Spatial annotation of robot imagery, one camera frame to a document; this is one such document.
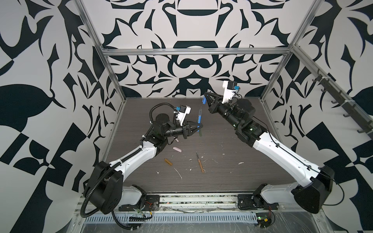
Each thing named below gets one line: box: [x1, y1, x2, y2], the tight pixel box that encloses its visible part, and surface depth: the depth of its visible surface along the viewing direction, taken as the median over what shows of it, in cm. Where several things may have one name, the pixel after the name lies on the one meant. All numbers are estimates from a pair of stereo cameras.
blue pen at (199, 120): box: [197, 106, 203, 124], surface depth 69 cm
